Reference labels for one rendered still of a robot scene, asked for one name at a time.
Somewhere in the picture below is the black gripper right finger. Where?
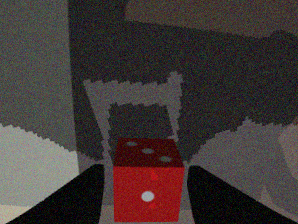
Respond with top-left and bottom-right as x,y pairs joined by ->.
188,165 -> 297,224

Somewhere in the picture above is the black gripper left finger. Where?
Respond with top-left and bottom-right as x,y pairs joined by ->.
7,164 -> 104,224

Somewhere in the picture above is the red die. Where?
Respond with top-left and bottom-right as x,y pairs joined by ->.
113,137 -> 185,222

